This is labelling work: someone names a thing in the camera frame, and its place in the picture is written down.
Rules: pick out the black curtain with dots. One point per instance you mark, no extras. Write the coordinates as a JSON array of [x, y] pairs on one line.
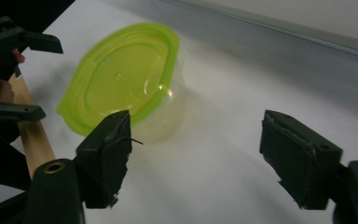
[[18, 11]]

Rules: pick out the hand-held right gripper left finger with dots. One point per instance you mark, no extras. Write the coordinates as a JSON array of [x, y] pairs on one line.
[[105, 161]]

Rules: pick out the rectangular green-lidded clear container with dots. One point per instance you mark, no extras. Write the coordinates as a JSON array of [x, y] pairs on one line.
[[121, 77]]

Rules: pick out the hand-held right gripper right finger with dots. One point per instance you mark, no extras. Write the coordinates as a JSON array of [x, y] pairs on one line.
[[301, 161]]

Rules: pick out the wooden table edge strip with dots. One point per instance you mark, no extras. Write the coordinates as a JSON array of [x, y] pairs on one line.
[[35, 143]]

